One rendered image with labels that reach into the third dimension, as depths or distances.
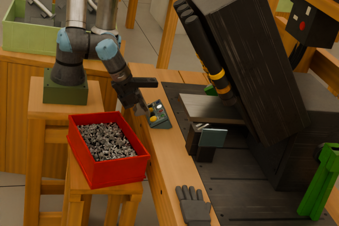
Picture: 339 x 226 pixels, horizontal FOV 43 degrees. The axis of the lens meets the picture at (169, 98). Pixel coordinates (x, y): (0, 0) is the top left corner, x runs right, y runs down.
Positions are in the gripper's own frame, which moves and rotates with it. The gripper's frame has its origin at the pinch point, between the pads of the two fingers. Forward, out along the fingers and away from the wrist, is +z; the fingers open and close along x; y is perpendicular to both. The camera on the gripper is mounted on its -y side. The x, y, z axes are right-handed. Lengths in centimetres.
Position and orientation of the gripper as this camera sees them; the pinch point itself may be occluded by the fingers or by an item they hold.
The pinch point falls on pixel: (149, 113)
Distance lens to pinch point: 174.8
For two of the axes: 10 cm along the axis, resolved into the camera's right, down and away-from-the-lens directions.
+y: -9.0, 4.4, 0.4
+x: 2.1, 5.0, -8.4
